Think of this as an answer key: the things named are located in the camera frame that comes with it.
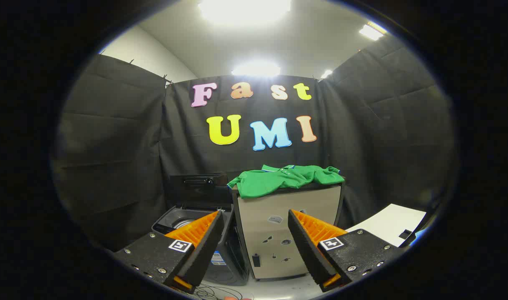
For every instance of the ceiling light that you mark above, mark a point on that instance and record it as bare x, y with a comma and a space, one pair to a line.
256, 68
370, 32
326, 74
243, 10

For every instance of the beige cabinet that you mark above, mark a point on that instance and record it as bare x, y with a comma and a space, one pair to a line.
316, 204

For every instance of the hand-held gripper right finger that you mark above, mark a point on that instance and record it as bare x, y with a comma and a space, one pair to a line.
306, 250

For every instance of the grey washing machine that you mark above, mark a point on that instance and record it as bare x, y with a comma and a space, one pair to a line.
170, 218

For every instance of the green polo shirt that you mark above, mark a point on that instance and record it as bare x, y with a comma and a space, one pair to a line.
279, 181

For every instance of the white board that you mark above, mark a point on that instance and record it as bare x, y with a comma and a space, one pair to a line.
389, 223

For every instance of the black backdrop cloth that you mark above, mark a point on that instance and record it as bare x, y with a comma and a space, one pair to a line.
124, 146

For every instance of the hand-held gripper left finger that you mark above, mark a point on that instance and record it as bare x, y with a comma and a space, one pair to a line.
210, 246

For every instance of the small black object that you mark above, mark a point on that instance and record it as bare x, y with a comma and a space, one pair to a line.
405, 234

